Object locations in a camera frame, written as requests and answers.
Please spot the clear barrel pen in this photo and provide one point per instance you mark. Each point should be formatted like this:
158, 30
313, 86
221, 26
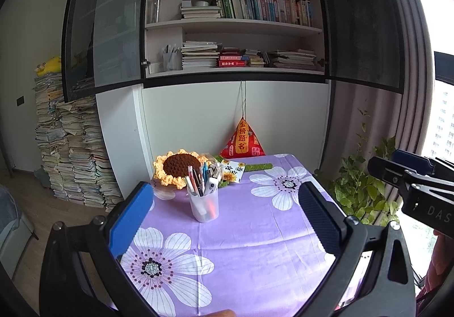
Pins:
200, 176

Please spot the black marker pen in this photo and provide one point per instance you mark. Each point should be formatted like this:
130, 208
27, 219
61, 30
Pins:
199, 191

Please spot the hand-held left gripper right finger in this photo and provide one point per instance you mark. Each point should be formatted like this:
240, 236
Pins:
319, 221

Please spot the glass tumbler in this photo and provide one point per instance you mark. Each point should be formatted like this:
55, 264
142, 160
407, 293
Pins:
156, 8

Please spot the person's right forearm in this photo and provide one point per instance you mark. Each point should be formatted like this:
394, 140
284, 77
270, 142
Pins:
441, 267

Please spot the tape roll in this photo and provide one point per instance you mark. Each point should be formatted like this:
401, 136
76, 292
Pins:
201, 3

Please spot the white pen holder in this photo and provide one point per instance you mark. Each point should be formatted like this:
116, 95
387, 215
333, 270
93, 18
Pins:
172, 61

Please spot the pink grey curtain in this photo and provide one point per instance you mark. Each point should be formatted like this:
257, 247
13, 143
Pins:
408, 89

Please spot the clear ribbon bow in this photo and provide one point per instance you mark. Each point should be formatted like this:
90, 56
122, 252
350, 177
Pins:
217, 165

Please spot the red gel pen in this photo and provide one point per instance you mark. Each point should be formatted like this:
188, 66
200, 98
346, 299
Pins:
191, 180

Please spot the purple floral tablecloth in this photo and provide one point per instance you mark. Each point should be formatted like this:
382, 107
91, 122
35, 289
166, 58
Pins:
248, 249

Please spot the white bookcase cabinet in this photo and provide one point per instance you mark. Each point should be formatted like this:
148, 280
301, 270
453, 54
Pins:
195, 107

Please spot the white correction tape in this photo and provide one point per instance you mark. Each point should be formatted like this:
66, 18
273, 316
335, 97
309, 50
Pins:
211, 185

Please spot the crochet sunflower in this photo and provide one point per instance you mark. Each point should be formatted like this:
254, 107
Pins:
179, 164

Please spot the yellow plush toy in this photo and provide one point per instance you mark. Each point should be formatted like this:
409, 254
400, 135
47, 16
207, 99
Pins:
49, 66

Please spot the grey sofa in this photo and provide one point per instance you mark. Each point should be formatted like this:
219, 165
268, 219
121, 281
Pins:
10, 231

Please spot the pile of books on floor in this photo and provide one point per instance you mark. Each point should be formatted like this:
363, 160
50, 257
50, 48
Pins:
78, 160

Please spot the sunflower gift card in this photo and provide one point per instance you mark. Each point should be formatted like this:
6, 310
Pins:
234, 169

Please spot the left glass cabinet door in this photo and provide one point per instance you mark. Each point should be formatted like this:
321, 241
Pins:
106, 18

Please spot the blue pen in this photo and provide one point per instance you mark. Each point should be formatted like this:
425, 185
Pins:
205, 171

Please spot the row of colourful books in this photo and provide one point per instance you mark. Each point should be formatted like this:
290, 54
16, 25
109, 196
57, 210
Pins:
266, 8

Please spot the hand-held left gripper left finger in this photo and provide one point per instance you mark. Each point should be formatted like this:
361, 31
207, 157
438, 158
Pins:
131, 217

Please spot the flat stack of white books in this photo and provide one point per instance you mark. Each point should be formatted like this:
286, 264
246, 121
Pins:
200, 12

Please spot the right glass cabinet door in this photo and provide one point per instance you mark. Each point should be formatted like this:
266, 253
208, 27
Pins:
361, 18

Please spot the wide stack of booklets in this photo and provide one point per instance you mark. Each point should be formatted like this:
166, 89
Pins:
292, 59

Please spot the glass cabinet door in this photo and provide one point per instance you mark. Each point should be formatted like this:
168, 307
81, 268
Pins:
361, 18
106, 18

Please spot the small stack of books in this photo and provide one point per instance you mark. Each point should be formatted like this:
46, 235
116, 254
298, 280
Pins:
255, 59

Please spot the green potted plant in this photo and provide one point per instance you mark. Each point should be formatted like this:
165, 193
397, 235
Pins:
358, 189

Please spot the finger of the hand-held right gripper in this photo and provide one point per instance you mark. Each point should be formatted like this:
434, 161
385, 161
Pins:
383, 166
413, 157

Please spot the translucent plastic cup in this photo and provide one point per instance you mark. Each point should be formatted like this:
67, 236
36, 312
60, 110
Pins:
205, 210

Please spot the red dictionary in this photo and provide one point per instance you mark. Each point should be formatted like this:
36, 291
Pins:
232, 64

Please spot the tall stack of magazines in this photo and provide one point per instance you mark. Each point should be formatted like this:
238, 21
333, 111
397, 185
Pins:
200, 56

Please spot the black wall switch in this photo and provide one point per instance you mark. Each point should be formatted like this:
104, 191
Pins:
20, 100

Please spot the red triangular pouch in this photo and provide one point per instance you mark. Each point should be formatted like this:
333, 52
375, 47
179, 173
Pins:
243, 143

